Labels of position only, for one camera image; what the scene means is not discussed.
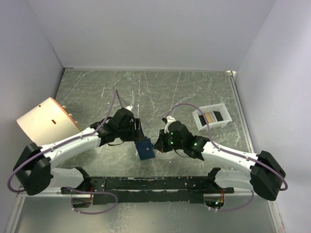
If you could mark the white plastic bin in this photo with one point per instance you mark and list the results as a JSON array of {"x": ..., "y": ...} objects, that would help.
[{"x": 209, "y": 108}]

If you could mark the stack of credit cards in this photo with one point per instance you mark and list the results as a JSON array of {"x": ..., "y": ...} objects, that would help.
[{"x": 212, "y": 117}]

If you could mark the beige cylindrical lamp shade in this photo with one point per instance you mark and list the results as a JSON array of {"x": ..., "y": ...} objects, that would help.
[{"x": 48, "y": 122}]

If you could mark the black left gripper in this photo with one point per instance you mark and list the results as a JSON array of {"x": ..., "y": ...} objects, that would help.
[{"x": 137, "y": 134}]

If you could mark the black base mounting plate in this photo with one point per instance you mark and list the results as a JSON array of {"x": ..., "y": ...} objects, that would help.
[{"x": 154, "y": 189}]

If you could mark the aluminium frame rail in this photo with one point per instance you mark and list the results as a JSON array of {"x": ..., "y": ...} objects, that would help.
[{"x": 145, "y": 211}]

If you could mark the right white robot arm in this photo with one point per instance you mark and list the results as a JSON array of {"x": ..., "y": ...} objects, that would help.
[{"x": 260, "y": 173}]

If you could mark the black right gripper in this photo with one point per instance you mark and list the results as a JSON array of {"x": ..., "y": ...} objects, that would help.
[{"x": 160, "y": 144}]

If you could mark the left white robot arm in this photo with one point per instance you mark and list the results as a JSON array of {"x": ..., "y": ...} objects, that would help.
[{"x": 36, "y": 168}]

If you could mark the blue leather card holder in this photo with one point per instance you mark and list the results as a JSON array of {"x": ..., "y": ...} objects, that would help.
[{"x": 145, "y": 149}]

